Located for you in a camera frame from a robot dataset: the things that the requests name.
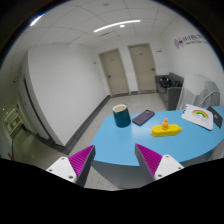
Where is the left beige door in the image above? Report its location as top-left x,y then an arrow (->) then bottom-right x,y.
100,49 -> 129,96

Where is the beige door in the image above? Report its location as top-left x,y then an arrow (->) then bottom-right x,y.
129,44 -> 156,92
100,49 -> 129,96

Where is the dark green mug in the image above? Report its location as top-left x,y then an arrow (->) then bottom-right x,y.
112,104 -> 131,128

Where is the orange toy figure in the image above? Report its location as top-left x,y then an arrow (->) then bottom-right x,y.
162,118 -> 168,130

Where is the long ceiling light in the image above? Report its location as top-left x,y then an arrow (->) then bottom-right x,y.
93,19 -> 141,33

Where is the purple smartphone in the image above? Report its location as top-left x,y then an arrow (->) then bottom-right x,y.
132,110 -> 155,126

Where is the wall logo sign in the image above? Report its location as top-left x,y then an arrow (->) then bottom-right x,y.
174,34 -> 207,49

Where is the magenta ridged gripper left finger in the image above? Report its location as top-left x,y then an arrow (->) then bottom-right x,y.
47,145 -> 96,187

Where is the white rainbow board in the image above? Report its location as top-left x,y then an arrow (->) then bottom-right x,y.
181,104 -> 213,130

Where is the yellow toy boat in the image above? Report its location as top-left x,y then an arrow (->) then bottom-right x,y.
150,124 -> 182,137

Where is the white cloth-covered object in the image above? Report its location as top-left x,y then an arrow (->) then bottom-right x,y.
176,74 -> 220,110

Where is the black bag on sofa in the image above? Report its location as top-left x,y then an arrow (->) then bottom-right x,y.
160,77 -> 171,88

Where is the dark notebook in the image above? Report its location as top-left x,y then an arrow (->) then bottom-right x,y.
207,106 -> 223,128

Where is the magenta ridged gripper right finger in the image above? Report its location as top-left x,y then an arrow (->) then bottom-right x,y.
135,144 -> 183,184

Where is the right beige door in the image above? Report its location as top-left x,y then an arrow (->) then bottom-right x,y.
129,44 -> 156,92

